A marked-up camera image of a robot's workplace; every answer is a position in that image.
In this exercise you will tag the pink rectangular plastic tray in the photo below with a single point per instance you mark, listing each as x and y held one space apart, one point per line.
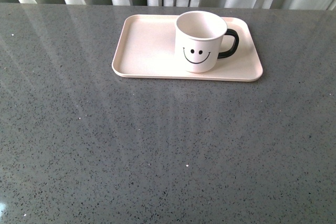
146 50

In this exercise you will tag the white smiley face mug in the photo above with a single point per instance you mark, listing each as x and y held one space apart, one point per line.
201 38

